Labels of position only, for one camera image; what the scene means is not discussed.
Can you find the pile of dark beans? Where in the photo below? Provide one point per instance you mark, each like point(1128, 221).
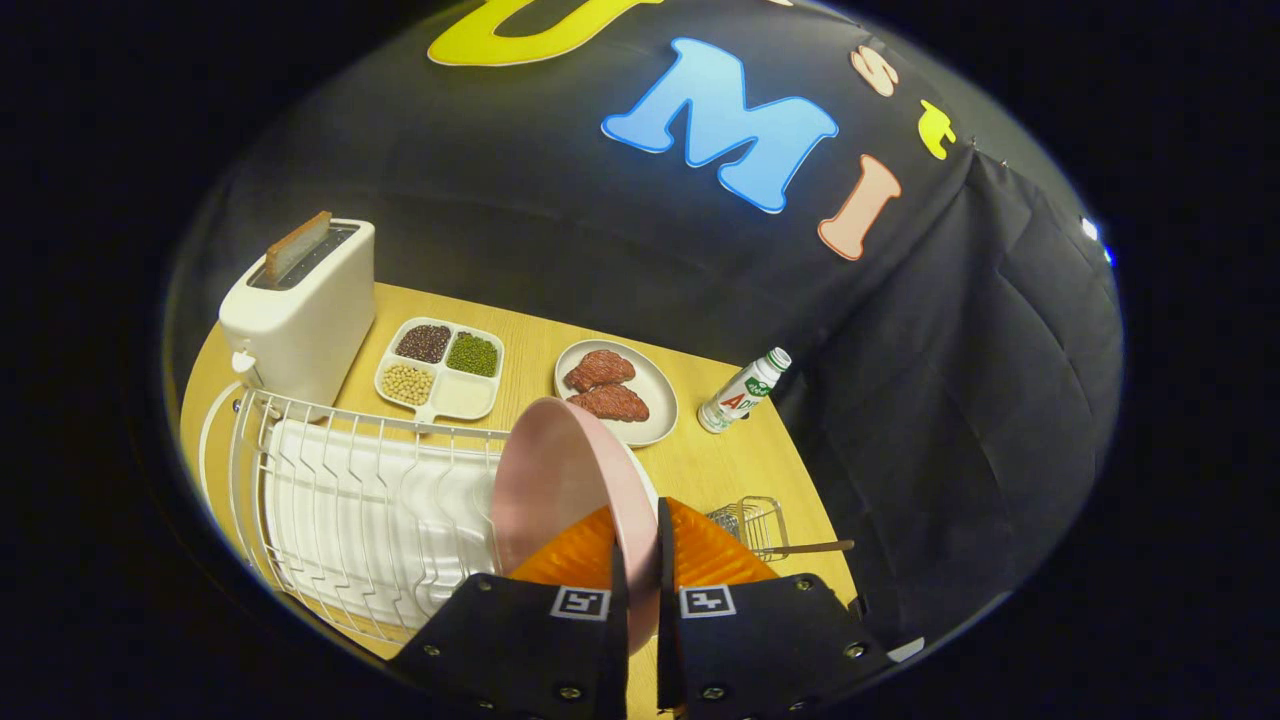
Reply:
point(424, 343)

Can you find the pink plate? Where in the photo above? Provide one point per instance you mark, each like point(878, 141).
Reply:
point(560, 480)

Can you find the red meat piece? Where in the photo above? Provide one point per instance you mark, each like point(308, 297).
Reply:
point(600, 370)
point(615, 404)

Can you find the brown toast slice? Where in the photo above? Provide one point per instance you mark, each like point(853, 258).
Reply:
point(295, 248)

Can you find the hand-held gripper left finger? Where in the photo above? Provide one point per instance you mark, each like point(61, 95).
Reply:
point(616, 660)

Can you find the pile of green beans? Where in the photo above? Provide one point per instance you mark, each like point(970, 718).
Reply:
point(472, 354)

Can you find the black backdrop cloth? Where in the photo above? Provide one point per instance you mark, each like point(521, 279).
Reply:
point(500, 180)

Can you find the pile of yellow beans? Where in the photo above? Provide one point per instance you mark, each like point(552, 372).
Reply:
point(408, 384)

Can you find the beige plate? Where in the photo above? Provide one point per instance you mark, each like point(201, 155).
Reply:
point(655, 400)

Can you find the white toaster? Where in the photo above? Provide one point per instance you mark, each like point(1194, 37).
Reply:
point(300, 330)

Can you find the white divided tray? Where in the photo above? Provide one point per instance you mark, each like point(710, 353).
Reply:
point(462, 396)

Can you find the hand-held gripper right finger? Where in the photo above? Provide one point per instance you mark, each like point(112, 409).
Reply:
point(669, 650)

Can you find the white plastic drink bottle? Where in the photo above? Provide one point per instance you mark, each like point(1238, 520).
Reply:
point(740, 392)

